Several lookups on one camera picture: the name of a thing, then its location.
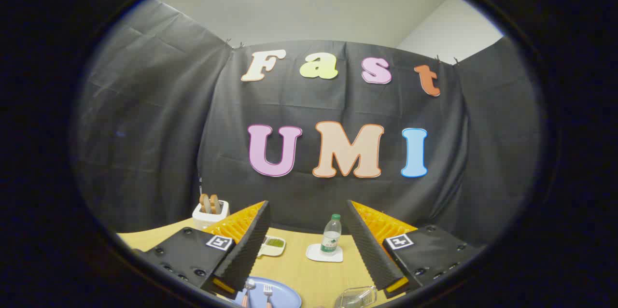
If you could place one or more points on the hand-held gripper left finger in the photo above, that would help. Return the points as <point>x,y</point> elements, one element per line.
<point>251,250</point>

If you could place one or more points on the cream white toaster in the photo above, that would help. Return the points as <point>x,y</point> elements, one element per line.
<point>207,219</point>

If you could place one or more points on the blue round plate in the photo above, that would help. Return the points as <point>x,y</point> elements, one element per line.
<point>285,296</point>

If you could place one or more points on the brown bread slice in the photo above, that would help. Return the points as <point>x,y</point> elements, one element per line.
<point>204,203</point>
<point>215,204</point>

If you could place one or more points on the clear water bottle green cap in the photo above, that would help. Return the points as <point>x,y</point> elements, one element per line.
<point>331,238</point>

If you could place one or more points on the white divided dish with beans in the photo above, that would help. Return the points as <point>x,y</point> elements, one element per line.
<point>275,245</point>

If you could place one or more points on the white square coaster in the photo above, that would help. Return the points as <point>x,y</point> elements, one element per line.
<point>314,253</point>

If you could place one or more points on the black backdrop cloth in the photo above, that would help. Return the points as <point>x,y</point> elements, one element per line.
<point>145,129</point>

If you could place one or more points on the perforated metal cutlery basket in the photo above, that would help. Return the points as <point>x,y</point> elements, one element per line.
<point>357,297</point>

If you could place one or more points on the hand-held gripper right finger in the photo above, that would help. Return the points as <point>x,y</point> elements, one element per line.
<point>367,250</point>

